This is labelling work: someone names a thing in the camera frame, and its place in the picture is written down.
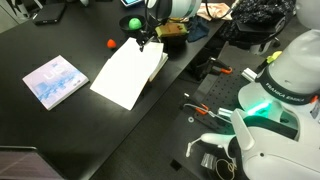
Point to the beige cloth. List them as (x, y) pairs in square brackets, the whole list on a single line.
[(216, 13)]

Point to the black office chair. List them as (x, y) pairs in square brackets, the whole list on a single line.
[(256, 29)]

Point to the small black square piece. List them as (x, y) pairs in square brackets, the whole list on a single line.
[(175, 164)]

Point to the orange robotics textbook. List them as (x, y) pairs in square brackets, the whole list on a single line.
[(126, 76)]

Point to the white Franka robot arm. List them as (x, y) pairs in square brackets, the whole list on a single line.
[(293, 66)]

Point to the black speckled garment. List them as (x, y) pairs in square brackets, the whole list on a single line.
[(260, 13)]

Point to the blue and white book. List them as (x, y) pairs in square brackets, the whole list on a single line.
[(55, 81)]

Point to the black perforated breadboard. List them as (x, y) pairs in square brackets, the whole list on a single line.
[(226, 90)]

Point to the dark blue cloth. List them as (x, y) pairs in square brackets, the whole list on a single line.
[(198, 30)]

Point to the small clear plastic bag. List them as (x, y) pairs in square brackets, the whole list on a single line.
[(208, 160)]

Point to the green ball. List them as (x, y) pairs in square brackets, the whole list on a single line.
[(135, 23)]

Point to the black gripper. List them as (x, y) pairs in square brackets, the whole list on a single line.
[(152, 21)]

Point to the white aluminium block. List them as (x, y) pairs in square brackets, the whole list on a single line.
[(248, 74)]

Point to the small red ball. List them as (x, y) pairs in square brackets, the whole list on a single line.
[(111, 43)]

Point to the yellow-green plastic object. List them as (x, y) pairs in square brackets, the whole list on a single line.
[(273, 56)]

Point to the small metal washer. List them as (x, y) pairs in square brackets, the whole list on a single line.
[(190, 119)]

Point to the tan rubber band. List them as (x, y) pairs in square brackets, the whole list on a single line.
[(216, 165)]

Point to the black notebook case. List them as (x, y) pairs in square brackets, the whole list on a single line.
[(50, 12)]

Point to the orange clamp with silver bar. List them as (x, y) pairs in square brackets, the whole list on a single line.
[(201, 109)]

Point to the tablet with blue screen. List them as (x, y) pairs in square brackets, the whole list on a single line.
[(131, 1)]

